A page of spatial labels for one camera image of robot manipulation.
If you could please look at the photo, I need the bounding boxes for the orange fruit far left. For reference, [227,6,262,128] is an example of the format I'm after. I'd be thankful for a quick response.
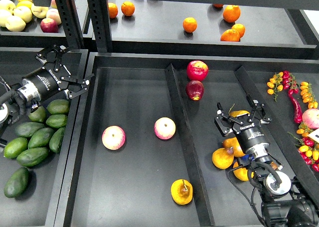
[108,2,118,19]

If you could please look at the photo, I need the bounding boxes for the green avocado far left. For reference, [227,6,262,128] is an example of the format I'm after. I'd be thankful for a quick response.
[3,137,28,159]

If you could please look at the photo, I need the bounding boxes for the yellow pear pile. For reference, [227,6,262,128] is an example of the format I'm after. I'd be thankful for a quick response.
[222,137,245,157]
[212,147,234,169]

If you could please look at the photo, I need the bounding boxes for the yellow pear brown end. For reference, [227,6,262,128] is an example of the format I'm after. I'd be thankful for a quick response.
[270,162,279,170]

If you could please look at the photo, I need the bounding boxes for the red chili pepper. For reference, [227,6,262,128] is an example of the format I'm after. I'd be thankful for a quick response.
[288,89,303,124]

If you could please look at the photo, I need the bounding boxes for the yellow cherry tomato vine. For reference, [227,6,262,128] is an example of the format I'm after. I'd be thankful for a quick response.
[300,81,319,109]

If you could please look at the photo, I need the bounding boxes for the bright red apple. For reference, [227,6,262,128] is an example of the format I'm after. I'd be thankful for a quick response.
[186,60,209,82]

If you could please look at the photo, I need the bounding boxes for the yellow pear left pile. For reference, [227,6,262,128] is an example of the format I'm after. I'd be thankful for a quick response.
[212,147,234,169]

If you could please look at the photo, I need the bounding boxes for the green avocado top right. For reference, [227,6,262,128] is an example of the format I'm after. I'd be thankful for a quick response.
[47,99,70,114]

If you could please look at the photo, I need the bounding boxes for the pale yellow apple stem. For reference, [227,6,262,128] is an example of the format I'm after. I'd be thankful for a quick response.
[31,4,49,18]

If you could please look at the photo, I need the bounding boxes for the pink apple right edge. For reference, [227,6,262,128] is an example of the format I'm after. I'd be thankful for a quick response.
[302,109,319,129]

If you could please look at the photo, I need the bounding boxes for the green avocado centre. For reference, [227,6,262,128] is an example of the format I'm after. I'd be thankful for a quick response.
[28,127,55,149]

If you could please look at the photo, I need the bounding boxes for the yellow pear middle pile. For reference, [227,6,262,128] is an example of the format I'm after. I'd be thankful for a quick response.
[222,137,245,157]

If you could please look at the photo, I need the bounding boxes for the yellow pear with stem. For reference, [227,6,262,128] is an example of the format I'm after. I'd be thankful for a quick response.
[170,179,193,205]

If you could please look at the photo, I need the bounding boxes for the pale yellow apple middle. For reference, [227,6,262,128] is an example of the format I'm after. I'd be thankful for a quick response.
[13,6,33,23]

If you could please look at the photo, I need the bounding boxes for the mixed cherry tomatoes lower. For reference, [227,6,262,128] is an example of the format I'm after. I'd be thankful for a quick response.
[289,122,319,172]

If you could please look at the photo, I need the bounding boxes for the yellow pear upper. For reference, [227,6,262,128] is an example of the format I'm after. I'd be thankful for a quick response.
[228,104,250,117]

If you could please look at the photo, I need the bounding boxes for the green avocado lower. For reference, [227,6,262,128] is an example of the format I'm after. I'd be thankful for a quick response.
[16,147,49,167]

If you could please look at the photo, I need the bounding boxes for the green avocado middle left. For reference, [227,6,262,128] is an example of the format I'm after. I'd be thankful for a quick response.
[15,121,45,138]

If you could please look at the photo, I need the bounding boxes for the peach pink apple shelf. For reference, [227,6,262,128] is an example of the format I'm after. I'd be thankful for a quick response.
[46,8,61,25]

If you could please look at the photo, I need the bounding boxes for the dark red apple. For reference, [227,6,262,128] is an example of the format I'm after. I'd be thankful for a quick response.
[185,80,204,101]

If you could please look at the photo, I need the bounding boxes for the green avocado right column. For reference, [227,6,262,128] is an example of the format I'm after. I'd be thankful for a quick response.
[49,127,65,153]

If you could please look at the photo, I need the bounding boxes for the dark green avocado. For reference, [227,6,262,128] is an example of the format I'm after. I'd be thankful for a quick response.
[3,167,30,198]

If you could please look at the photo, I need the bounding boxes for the orange fruit right small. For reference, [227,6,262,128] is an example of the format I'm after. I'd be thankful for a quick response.
[232,23,246,38]

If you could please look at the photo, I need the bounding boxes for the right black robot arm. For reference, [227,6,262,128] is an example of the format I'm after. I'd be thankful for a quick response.
[212,96,319,227]

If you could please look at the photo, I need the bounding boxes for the pink apple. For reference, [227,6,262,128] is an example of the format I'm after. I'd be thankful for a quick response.
[154,117,176,140]
[102,125,126,150]

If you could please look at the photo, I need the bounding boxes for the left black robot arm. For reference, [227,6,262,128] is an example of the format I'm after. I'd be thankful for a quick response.
[0,46,91,133]

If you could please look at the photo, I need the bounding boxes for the cherry tomato vine left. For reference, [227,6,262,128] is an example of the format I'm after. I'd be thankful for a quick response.
[267,70,299,101]

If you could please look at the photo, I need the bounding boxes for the orange fruit front right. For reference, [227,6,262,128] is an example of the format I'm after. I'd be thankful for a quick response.
[220,29,241,42]

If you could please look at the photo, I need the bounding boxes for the red apple upper shelf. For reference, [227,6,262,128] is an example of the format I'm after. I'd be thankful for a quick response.
[40,18,58,33]

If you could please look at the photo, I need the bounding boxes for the green avocado top left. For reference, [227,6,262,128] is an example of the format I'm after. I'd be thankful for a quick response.
[28,106,46,123]

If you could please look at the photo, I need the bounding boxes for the pale yellow apple front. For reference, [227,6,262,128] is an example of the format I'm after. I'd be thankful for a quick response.
[5,15,26,32]

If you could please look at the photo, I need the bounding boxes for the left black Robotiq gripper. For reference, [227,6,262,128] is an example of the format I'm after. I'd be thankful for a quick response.
[21,44,94,102]

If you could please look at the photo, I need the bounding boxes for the pink apple left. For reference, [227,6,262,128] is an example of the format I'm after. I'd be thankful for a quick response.
[102,125,126,150]

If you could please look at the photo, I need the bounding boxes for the pink apple centre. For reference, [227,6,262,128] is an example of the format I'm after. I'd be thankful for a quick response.
[154,117,176,140]

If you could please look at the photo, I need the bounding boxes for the pale yellow apple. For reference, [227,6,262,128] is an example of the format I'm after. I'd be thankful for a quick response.
[13,6,33,23]
[5,15,26,32]

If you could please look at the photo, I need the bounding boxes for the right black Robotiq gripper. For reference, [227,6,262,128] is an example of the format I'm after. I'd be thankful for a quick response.
[214,94,272,154]

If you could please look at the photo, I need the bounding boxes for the white price label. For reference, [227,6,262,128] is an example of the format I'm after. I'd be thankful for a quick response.
[308,128,319,142]

